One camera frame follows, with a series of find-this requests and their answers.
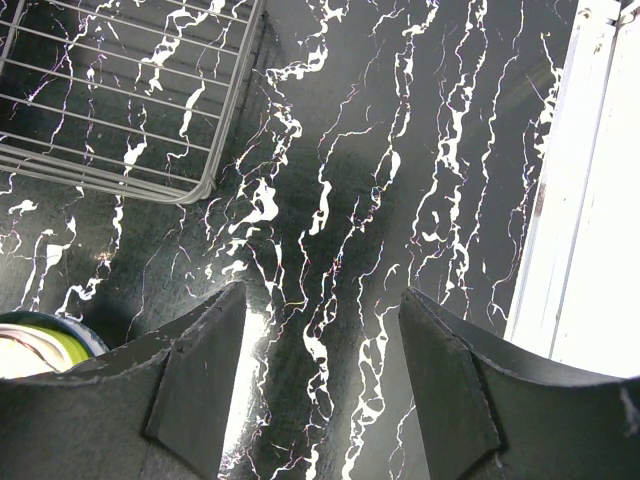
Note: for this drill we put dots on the aluminium frame rail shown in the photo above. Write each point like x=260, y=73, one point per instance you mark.
x=576, y=299

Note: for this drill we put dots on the grey wire dish rack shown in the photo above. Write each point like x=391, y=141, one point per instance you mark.
x=131, y=98

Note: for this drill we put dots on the white bowl dark blue outside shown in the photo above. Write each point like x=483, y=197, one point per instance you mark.
x=92, y=343

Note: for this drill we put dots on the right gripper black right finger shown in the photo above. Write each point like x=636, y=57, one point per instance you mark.
x=489, y=409

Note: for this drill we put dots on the yellow floral scalloped bowl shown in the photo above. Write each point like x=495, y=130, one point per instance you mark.
x=30, y=350

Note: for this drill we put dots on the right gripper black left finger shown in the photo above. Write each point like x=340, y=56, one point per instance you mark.
x=156, y=407

